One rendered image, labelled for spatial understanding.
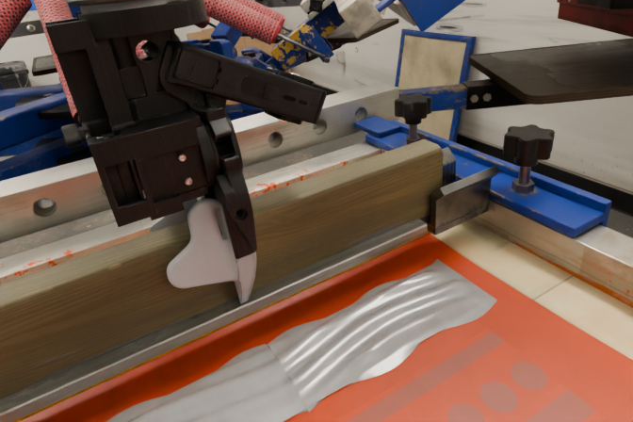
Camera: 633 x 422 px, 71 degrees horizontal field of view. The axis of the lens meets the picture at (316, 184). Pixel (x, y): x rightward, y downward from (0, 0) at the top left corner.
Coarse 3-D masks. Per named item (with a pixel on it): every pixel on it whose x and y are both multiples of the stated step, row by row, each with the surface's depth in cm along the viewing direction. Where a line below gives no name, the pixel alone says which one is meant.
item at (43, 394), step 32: (416, 224) 41; (352, 256) 37; (256, 288) 35; (288, 288) 35; (192, 320) 32; (224, 320) 33; (128, 352) 30; (160, 352) 31; (64, 384) 28; (0, 416) 27
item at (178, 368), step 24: (216, 336) 36; (240, 336) 36; (168, 360) 34; (192, 360) 34; (216, 360) 34; (120, 384) 33; (144, 384) 33; (168, 384) 32; (48, 408) 32; (72, 408) 31; (96, 408) 31; (120, 408) 31
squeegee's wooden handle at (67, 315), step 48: (432, 144) 40; (288, 192) 35; (336, 192) 36; (384, 192) 38; (432, 192) 41; (144, 240) 31; (288, 240) 35; (336, 240) 37; (0, 288) 27; (48, 288) 27; (96, 288) 28; (144, 288) 30; (192, 288) 32; (0, 336) 27; (48, 336) 28; (96, 336) 30; (144, 336) 31; (0, 384) 28
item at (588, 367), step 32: (384, 256) 43; (416, 256) 43; (448, 256) 42; (320, 288) 40; (352, 288) 40; (512, 288) 38; (256, 320) 37; (288, 320) 37; (480, 320) 35; (512, 320) 34; (544, 320) 34; (416, 352) 33; (544, 352) 32; (576, 352) 31; (608, 352) 31; (352, 384) 31; (384, 384) 31; (576, 384) 29; (608, 384) 29; (320, 416) 29; (608, 416) 27
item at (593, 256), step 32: (320, 160) 57; (352, 160) 57; (256, 192) 51; (128, 224) 47; (480, 224) 46; (512, 224) 42; (32, 256) 43; (64, 256) 43; (544, 256) 40; (576, 256) 37; (608, 256) 35; (608, 288) 36
